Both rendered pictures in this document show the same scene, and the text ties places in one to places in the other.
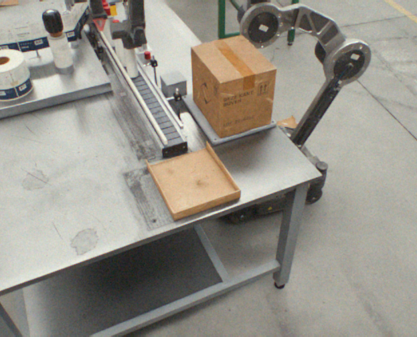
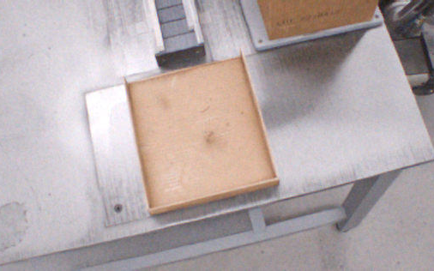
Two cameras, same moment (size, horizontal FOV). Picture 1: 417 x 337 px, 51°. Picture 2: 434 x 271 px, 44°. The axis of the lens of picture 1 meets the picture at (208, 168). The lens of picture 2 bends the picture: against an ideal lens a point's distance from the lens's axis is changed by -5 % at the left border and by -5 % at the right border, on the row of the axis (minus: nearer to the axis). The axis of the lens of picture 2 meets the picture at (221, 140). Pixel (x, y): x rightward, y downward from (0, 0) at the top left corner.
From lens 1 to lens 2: 0.78 m
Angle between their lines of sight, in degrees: 27
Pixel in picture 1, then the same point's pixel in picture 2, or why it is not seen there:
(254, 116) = (340, 10)
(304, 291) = (376, 242)
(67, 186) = not seen: outside the picture
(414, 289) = not seen: outside the picture
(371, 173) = not seen: outside the picture
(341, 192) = not seen: outside the picture
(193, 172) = (206, 111)
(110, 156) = (71, 51)
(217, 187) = (242, 154)
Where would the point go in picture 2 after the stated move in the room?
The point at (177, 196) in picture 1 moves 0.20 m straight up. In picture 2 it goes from (165, 164) to (148, 126)
